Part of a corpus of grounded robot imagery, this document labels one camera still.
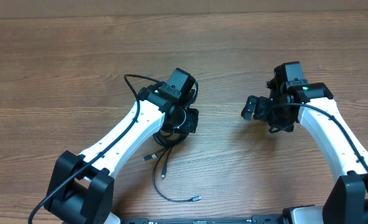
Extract thin black USB cable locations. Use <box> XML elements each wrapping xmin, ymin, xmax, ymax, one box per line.
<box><xmin>152</xmin><ymin>146</ymin><xmax>203</xmax><ymax>203</ymax></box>

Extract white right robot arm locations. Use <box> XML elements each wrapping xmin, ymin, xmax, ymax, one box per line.
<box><xmin>241</xmin><ymin>62</ymin><xmax>368</xmax><ymax>224</ymax></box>

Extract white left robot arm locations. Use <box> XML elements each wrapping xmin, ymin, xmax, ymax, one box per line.
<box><xmin>38</xmin><ymin>68</ymin><xmax>199</xmax><ymax>224</ymax></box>

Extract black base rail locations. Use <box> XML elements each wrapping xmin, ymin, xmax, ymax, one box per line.
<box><xmin>118</xmin><ymin>205</ymin><xmax>328</xmax><ymax>224</ymax></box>

